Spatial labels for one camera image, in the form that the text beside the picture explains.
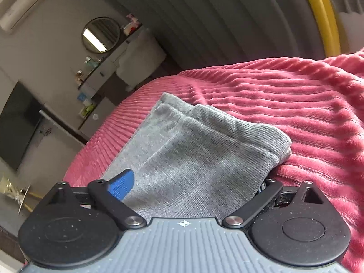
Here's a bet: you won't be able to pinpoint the round wall mirror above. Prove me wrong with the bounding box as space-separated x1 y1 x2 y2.
82 17 121 53

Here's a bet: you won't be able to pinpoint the yellow pole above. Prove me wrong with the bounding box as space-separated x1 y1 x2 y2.
296 0 342 58

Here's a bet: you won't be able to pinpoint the round side table yellow legs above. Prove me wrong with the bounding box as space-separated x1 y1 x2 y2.
15 184 42 214

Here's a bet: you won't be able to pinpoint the pink toy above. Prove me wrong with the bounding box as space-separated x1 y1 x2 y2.
124 13 142 36

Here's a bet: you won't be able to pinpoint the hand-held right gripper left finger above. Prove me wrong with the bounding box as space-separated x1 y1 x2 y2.
40 169 146 230

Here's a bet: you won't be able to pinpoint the white vanity dresser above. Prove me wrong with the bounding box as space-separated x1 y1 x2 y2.
77 38 134 97

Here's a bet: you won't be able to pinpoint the grey curtain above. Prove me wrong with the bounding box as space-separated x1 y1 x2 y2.
134 0 327 73

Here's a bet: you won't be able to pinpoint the vase with flowers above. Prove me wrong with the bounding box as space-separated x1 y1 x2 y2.
0 176 18 200

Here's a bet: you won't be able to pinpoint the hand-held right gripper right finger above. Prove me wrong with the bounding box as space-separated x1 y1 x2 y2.
222 179 330 230

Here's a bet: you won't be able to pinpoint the white cabinet with round knob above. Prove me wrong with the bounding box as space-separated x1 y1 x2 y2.
79 97 118 145

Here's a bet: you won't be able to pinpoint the white fluffy chair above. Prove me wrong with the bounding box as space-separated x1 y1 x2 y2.
116 28 167 92

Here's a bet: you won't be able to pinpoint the white air conditioner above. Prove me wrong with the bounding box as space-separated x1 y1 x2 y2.
0 0 61 32

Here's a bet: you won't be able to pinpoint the grey pants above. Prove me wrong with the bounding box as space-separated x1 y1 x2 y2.
102 92 292 220

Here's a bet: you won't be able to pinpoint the pink ribbed blanket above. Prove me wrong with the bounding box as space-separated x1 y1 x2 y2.
63 48 364 273

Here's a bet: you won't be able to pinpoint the black television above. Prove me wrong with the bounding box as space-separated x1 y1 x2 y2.
0 81 45 173

